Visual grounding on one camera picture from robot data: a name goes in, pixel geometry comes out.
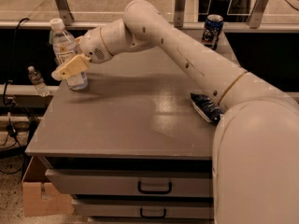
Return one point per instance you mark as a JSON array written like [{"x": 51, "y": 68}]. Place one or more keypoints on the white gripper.
[{"x": 92, "y": 45}]

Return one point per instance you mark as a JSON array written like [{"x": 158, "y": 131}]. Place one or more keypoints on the clear tea bottle blue label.
[{"x": 65, "y": 47}]

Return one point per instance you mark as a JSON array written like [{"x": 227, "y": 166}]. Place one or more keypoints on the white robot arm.
[{"x": 255, "y": 160}]

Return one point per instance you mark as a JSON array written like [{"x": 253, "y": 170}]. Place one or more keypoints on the small clear water bottle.
[{"x": 38, "y": 82}]

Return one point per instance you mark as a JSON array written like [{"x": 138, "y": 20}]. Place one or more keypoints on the grey drawer cabinet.
[{"x": 136, "y": 115}]

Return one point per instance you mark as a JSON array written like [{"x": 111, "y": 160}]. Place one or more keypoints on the upper grey drawer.
[{"x": 131, "y": 183}]

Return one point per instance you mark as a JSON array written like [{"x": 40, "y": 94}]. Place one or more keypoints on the grey drawer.
[
  {"x": 131, "y": 183},
  {"x": 143, "y": 209}
]

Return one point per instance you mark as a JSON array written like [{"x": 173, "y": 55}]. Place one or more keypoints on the blue snack bag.
[{"x": 206, "y": 108}]

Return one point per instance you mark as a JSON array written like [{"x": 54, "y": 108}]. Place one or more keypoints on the blue soda can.
[{"x": 212, "y": 30}]

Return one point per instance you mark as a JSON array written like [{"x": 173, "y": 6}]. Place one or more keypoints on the cardboard box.
[{"x": 40, "y": 197}]

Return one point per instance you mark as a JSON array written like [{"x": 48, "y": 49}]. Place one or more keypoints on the lower grey drawer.
[{"x": 143, "y": 209}]

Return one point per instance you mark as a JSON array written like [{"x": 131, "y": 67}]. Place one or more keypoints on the left metal bracket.
[{"x": 64, "y": 11}]

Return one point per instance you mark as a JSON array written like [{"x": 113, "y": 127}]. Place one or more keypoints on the metal bracket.
[
  {"x": 64, "y": 11},
  {"x": 256, "y": 16},
  {"x": 179, "y": 11}
]

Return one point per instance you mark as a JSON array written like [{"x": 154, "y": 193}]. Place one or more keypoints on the middle metal bracket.
[{"x": 179, "y": 11}]

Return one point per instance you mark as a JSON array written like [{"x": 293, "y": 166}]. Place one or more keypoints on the right metal bracket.
[{"x": 256, "y": 16}]

